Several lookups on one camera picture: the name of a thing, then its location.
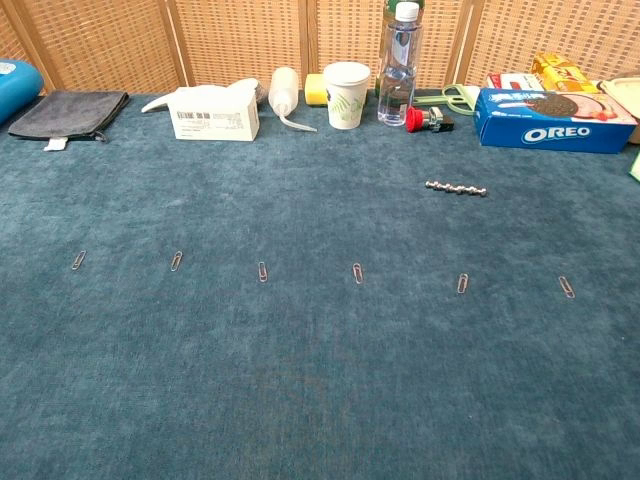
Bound silver magnetic bead rod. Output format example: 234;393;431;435
425;180;488;198

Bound teal table cloth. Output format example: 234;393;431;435
0;89;640;480

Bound paper cup with leaf print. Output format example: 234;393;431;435
323;61;372;131

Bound yellow sponge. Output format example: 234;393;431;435
304;73;369;107

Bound red emergency stop button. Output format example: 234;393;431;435
405;105;456;134

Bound translucent squeeze wash bottle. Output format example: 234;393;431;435
268;66;319;134

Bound white labelled cardboard box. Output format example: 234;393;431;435
167;87;260;143

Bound clear water bottle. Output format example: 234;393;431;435
377;1;425;127

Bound rattan folding screen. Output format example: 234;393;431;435
0;0;640;99

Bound green tea bottle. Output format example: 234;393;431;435
382;0;426;21

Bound red and white box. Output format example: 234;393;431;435
486;72;546;92

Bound blue Oreo biscuit box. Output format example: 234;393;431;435
473;88;639;155

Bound grey zip pouch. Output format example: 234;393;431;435
7;90;130;152

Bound yellow snack package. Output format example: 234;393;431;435
530;52;601;95

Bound blue detergent bottle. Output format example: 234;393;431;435
0;59;45;126

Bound beige lidded food container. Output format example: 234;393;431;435
599;72;640;145

